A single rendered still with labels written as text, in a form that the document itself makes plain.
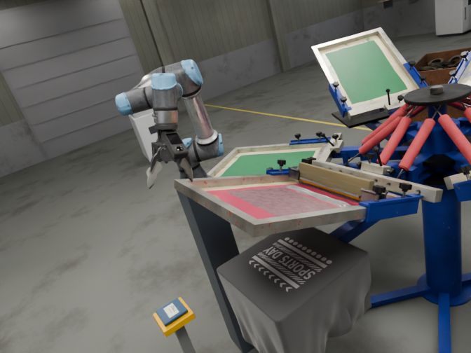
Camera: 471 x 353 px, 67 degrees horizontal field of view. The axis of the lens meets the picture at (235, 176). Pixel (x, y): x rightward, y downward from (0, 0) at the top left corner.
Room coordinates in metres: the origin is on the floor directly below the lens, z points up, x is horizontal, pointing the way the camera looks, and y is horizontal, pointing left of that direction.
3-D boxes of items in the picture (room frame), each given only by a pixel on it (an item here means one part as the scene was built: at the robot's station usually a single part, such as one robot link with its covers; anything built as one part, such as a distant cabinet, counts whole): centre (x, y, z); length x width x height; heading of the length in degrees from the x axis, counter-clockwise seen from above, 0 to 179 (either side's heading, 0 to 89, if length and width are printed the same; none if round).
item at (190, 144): (1.78, 0.21, 1.37); 0.13 x 0.12 x 0.14; 85
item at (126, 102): (1.45, 0.24, 1.76); 0.49 x 0.11 x 0.12; 175
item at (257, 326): (1.13, 0.09, 0.74); 0.45 x 0.03 x 0.43; 27
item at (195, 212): (1.78, 0.22, 0.60); 0.18 x 0.18 x 1.20; 24
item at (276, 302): (1.24, -0.12, 0.95); 0.48 x 0.44 x 0.01; 117
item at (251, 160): (2.24, -0.36, 1.05); 1.08 x 0.61 x 0.23; 57
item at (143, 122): (6.47, 1.22, 0.64); 0.72 x 0.59 x 1.28; 22
